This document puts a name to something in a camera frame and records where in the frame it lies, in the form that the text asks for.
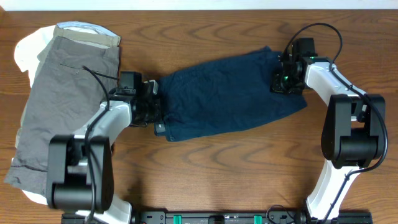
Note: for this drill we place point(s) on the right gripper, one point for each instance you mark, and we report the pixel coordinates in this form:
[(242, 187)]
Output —
[(275, 87)]

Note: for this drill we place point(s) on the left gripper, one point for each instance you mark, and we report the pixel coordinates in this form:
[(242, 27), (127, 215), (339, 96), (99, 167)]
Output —
[(157, 115)]

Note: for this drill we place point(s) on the navy blue shorts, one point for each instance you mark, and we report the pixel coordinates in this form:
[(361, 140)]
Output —
[(223, 96)]

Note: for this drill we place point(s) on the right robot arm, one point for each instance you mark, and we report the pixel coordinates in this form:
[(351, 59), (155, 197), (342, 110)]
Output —
[(354, 137)]

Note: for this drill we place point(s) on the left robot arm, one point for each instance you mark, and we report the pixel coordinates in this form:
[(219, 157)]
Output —
[(80, 177)]

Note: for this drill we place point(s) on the grey shorts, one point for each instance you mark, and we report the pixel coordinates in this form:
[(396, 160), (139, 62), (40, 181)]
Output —
[(66, 93)]

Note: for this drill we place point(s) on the khaki shorts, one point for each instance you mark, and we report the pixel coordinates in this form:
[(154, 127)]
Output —
[(87, 37)]

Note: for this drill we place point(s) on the white garment under pile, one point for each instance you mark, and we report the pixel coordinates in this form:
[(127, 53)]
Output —
[(27, 50)]

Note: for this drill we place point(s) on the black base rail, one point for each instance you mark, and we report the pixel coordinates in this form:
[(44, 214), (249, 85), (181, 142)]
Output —
[(232, 218)]

